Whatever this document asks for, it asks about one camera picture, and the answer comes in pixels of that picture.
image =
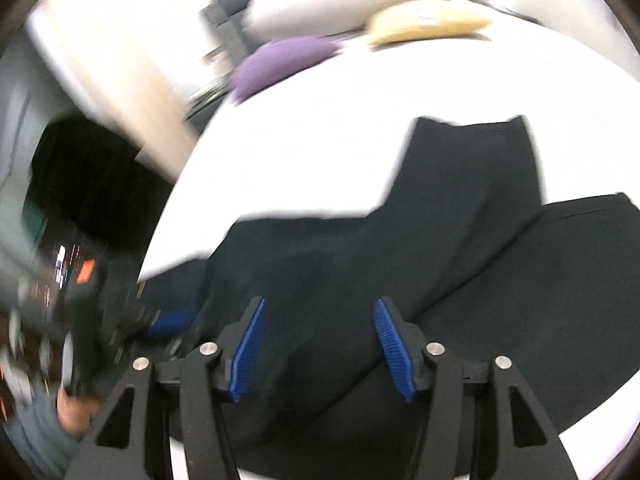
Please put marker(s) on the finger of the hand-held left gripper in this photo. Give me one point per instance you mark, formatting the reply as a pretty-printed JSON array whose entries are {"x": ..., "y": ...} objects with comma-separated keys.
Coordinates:
[{"x": 170, "y": 322}]

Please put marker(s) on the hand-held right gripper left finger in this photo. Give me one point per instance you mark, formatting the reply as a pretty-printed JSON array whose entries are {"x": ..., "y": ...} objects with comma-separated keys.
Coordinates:
[{"x": 246, "y": 352}]

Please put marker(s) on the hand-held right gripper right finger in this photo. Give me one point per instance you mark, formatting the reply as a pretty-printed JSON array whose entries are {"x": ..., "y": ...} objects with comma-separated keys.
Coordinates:
[{"x": 395, "y": 355}]

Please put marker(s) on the black pants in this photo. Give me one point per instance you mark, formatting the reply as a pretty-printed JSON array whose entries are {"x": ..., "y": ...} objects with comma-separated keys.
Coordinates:
[{"x": 350, "y": 260}]

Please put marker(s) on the person's left forearm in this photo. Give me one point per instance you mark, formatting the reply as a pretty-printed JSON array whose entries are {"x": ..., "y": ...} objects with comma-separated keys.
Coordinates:
[{"x": 37, "y": 440}]

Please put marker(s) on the person's left hand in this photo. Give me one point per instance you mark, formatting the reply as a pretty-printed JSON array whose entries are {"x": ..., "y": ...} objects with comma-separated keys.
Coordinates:
[{"x": 76, "y": 410}]

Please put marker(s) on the dark object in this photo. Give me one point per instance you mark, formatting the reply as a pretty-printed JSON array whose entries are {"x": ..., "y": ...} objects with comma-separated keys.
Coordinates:
[{"x": 90, "y": 180}]

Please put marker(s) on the beige wooden furniture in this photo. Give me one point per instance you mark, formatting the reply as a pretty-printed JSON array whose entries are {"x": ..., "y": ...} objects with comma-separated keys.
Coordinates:
[{"x": 115, "y": 85}]

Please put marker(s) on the white bed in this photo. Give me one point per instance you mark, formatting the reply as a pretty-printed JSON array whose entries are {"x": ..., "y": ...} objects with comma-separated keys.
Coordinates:
[{"x": 325, "y": 135}]

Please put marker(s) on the dark grey headboard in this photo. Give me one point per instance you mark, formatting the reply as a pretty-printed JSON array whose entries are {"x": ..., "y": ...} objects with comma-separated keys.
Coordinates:
[{"x": 225, "y": 25}]

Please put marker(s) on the white pillow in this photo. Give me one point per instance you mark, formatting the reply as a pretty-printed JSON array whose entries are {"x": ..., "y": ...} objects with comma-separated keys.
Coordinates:
[{"x": 340, "y": 2}]

